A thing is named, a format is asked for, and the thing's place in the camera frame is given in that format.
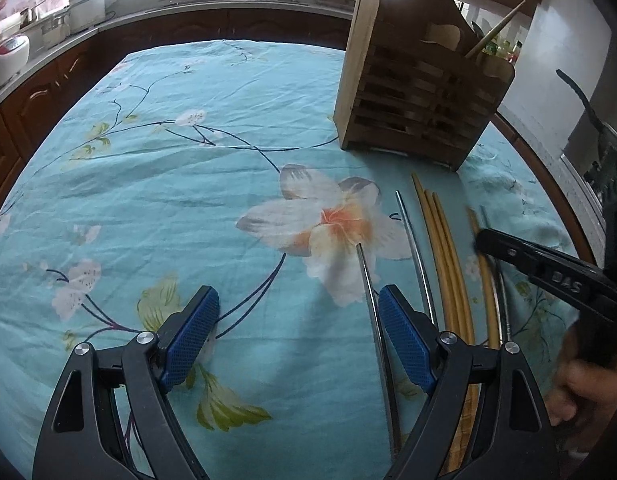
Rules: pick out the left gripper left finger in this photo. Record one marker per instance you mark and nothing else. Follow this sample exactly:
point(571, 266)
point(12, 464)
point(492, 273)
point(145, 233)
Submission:
point(81, 436)

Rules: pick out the metal chopstick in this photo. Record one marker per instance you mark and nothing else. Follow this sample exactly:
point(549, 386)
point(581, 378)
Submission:
point(423, 281)
point(500, 296)
point(384, 363)

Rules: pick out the person's right hand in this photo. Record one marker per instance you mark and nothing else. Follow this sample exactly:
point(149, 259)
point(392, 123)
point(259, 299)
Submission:
point(583, 393)

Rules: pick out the condiment bottles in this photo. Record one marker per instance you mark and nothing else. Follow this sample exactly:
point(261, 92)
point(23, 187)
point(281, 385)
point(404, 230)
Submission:
point(503, 48)

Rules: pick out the teal floral tablecloth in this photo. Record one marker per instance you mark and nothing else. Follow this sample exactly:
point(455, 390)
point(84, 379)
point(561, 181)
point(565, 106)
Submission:
point(217, 163)

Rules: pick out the wooden utensil holder box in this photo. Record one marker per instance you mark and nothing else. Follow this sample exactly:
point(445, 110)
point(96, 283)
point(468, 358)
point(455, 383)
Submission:
point(412, 82)

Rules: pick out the white rice cooker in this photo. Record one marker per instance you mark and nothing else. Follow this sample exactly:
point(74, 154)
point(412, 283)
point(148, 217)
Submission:
point(14, 53)

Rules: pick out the black pan handle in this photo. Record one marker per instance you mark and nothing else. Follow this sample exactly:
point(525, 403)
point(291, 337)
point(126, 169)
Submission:
point(590, 112)

